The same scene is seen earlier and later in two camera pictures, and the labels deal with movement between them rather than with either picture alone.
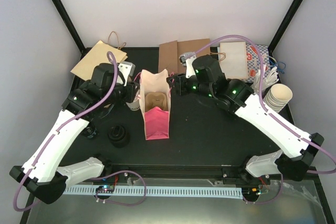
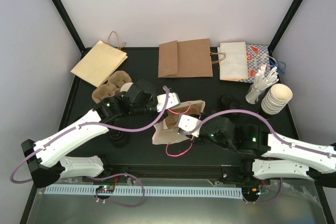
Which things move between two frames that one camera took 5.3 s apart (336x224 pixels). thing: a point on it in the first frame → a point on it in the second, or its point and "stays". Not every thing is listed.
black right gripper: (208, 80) → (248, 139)
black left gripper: (130, 94) → (153, 118)
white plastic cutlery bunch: (270, 76) stays
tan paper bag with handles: (96, 54) stays
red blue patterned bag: (253, 62) stays
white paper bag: (232, 56) stays
